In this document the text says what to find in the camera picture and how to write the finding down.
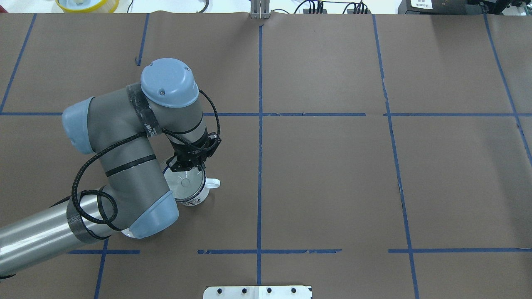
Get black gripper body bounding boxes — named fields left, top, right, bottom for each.
left=166, top=133, right=221, bottom=172

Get white enamel cup lid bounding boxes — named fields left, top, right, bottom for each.
left=121, top=228, right=136, bottom=239

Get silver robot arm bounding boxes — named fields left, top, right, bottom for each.
left=1, top=57, right=221, bottom=279

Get white enamel mug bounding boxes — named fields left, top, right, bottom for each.
left=162, top=165, right=221, bottom=206

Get yellow rimmed bowl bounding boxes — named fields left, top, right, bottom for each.
left=55, top=0, right=120, bottom=13

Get black desktop computer box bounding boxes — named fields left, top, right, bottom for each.
left=397, top=0, right=484, bottom=15

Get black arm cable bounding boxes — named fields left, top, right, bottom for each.
left=71, top=89, right=221, bottom=231

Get white camera pedestal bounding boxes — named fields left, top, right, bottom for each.
left=203, top=285, right=313, bottom=299

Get aluminium frame post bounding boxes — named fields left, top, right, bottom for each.
left=249, top=0, right=271, bottom=20

